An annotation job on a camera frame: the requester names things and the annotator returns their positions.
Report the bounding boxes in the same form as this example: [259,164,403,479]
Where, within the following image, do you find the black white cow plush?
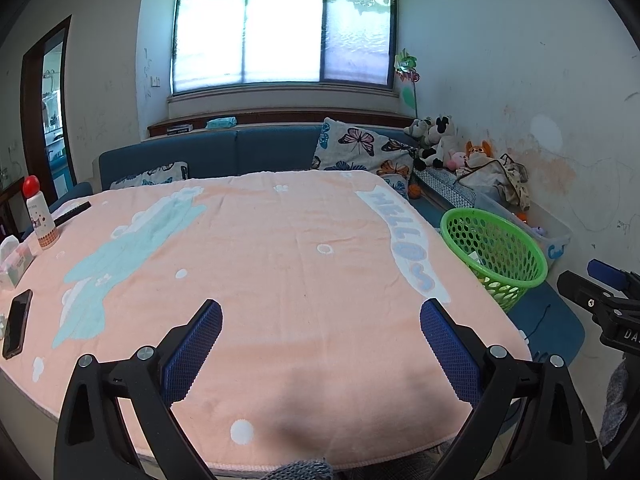
[412,115,459,171]

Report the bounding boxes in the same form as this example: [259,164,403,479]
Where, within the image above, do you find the white pillow with blue butterflies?
[109,161,190,191]

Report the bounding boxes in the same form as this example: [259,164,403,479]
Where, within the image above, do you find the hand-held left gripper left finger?
[54,299,223,480]

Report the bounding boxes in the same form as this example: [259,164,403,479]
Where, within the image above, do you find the orange fox plush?
[465,140,494,166]

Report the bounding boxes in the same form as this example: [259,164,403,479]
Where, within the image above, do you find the black smartphone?
[1,289,34,360]

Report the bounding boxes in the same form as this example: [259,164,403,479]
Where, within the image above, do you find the pink white tissue box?
[0,236,35,291]

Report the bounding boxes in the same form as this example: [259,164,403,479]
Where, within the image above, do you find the green plastic basket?
[440,207,549,314]

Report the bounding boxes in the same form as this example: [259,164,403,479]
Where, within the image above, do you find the black remote control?
[52,201,93,227]

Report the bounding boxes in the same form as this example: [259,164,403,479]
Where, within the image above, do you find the dark framed doorway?
[21,16,79,202]

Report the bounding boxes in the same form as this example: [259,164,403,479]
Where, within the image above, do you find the dark wooden furniture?
[0,180,32,243]

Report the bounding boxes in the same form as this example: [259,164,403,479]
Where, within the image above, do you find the clear plastic storage box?
[414,167,573,262]

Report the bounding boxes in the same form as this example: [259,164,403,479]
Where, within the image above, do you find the pile of colourful toys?
[515,211,549,239]

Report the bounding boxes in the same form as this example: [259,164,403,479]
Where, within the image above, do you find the white bottle with red cap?
[22,175,60,251]

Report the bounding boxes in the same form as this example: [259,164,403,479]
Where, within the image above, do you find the blue white patterned mat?
[412,167,477,207]

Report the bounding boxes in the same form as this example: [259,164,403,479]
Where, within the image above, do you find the heap of beige cloth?
[457,152,531,211]

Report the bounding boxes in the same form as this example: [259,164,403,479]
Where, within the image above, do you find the person's grey knit sweater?
[265,457,334,480]

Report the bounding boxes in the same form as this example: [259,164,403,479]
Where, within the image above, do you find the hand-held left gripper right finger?
[420,298,587,480]

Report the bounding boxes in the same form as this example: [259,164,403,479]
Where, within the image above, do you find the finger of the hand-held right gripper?
[556,270,619,324]
[587,259,640,299]

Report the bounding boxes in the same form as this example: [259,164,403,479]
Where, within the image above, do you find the large butterfly print pillow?
[312,117,419,172]

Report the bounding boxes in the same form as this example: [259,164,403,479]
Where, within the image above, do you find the person's right forearm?
[599,355,634,449]

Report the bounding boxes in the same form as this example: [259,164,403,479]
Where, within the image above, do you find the window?
[171,0,401,97]

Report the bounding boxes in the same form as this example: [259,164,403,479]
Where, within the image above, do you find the black cable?
[524,301,554,343]

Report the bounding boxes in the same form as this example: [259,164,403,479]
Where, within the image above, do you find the colourful pinwheel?
[393,50,422,117]

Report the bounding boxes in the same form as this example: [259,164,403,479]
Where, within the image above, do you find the grey plush toy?
[405,117,434,144]

